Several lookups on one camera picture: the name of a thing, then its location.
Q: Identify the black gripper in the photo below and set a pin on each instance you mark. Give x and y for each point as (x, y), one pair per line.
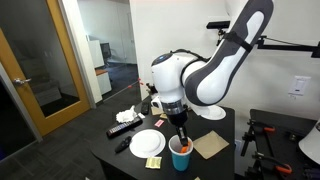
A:
(177, 119)

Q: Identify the orange toy carrot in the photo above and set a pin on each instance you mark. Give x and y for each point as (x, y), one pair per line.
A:
(185, 148)

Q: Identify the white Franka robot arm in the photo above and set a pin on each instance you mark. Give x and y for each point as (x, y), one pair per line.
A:
(213, 76)

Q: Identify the blue plastic cup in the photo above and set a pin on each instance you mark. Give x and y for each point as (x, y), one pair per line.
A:
(180, 161)

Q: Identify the brown paper napkin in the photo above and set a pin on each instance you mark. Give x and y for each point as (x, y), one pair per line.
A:
(210, 144)
(156, 110)

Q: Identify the white round plate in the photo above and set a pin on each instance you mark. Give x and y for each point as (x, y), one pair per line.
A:
(147, 144)
(215, 113)

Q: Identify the yellow sticky note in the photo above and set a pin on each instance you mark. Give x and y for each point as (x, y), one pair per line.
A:
(153, 163)

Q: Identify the small white card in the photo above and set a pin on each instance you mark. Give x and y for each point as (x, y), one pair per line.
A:
(141, 115)

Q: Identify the black TV remote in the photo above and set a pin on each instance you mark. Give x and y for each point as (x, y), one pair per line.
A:
(145, 108)

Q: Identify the black and grey remote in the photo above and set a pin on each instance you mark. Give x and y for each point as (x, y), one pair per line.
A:
(124, 127)

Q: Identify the crumpled white tissue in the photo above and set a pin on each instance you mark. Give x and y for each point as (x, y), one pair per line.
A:
(126, 116)

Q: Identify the small black remote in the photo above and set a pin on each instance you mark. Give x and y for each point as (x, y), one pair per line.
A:
(123, 144)

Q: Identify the white filing cabinet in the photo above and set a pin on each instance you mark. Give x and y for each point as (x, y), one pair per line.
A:
(104, 82)

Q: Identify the black perforated mounting table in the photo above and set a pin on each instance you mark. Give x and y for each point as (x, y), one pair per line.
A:
(286, 120)

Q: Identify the black office chair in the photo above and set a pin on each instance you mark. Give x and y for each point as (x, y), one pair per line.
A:
(106, 50)

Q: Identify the yellow wooden glass door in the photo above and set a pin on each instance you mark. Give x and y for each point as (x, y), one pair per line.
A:
(66, 86)

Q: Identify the black clamp bracket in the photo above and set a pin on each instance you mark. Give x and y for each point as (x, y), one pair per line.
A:
(255, 170)
(251, 140)

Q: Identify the black bar camera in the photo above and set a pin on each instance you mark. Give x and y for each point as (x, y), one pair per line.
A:
(218, 25)

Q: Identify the white wall switch plate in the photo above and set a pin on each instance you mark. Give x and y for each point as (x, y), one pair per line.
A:
(299, 85)

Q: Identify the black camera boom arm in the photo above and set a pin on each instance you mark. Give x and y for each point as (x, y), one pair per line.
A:
(286, 47)

